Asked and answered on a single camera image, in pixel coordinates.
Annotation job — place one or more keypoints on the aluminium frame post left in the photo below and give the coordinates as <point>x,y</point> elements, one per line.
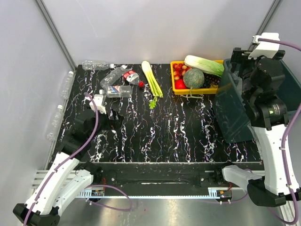
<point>53,29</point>

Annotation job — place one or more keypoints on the green netted melon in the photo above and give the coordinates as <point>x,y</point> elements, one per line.
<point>194,78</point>

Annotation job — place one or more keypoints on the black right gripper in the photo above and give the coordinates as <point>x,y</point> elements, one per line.
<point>241,57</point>

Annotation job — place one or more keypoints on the aluminium frame post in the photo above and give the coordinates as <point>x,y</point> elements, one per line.
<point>269,16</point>
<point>53,29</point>

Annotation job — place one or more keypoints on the yellow plastic tray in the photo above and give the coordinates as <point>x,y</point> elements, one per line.
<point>187,91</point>

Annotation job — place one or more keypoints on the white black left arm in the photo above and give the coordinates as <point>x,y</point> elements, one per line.
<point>67,176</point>

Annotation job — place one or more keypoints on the aluminium frame post right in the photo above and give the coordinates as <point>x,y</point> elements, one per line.
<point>269,16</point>

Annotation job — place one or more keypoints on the celery stalk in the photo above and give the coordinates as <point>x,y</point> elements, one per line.
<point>153,84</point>

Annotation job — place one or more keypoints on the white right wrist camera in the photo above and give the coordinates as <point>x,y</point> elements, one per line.
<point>263,48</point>

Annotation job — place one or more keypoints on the dark green plastic bin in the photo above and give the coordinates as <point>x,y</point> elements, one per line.
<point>229,109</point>

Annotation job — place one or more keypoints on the clear crushed bottle middle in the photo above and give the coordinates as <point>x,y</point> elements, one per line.
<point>113,76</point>

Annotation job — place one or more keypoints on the red apple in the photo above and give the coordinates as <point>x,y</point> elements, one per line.
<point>179,84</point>

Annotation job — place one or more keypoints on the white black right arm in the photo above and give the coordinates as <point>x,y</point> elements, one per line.
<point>255,101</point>

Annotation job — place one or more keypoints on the aluminium front rail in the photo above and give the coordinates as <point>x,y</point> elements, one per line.
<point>195,188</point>

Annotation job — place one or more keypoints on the red label crushed bottle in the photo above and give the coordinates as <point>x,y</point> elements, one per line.
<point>133,78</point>

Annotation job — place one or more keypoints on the clear bottle back row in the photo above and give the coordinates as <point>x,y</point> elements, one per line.
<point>97,65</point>

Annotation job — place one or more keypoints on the napa cabbage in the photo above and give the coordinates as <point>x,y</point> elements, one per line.
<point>205,65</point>

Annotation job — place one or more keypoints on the clear bottle blue red label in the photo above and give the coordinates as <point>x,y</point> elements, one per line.
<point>117,91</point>

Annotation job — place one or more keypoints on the clear ribbed bottle white cap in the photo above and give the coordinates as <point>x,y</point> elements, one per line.
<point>237,81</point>

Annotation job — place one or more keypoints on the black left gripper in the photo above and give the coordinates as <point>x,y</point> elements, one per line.
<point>113,124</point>

